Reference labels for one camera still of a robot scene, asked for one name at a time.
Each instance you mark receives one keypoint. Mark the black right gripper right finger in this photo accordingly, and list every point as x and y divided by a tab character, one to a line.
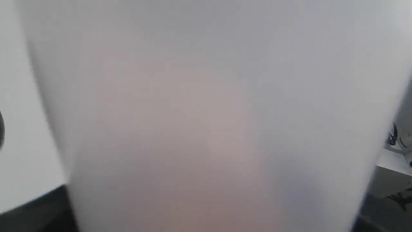
363	224

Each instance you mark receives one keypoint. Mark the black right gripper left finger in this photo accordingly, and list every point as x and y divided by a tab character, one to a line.
52	212

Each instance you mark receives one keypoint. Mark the translucent squeeze bottle amber liquid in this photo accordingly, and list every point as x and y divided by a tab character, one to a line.
219	115

